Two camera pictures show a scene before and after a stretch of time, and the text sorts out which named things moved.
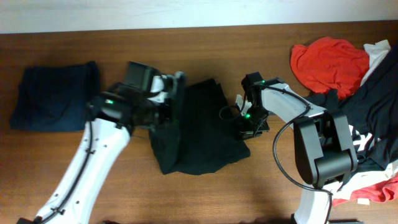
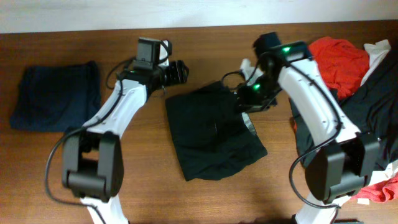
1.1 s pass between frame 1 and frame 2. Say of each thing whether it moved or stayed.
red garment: stayed
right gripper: moved
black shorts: moved
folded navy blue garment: stayed
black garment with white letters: stayed
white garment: stayed
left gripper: moved
